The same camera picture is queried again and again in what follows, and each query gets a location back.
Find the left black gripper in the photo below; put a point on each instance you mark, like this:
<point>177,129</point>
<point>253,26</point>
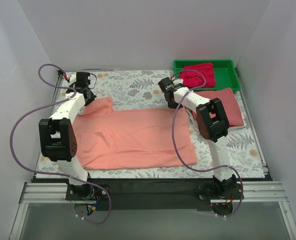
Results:
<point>88,96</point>

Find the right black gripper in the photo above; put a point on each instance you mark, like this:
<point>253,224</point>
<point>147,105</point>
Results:
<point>171,99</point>

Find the salmon pink t shirt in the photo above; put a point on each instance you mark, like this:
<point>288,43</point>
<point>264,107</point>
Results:
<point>109,139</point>

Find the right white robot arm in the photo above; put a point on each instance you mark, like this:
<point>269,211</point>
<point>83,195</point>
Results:
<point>212,123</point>

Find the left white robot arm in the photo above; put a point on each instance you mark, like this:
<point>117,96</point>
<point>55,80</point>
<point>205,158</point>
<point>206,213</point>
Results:
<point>57,138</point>

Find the crimson crumpled t shirt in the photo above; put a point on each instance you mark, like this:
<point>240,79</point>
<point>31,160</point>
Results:
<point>202,74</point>

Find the folded red t shirt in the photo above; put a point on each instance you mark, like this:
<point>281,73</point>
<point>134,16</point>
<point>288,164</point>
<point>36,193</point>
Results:
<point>192,116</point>

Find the folded dusty pink t shirt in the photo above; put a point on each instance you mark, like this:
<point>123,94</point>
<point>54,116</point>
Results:
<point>230,104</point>

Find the green plastic tray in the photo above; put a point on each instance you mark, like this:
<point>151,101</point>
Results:
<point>225,74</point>

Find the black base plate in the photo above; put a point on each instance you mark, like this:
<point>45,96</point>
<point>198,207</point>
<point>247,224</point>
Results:
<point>154,193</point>

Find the aluminium front rail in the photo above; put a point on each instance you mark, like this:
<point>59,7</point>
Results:
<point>34,193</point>

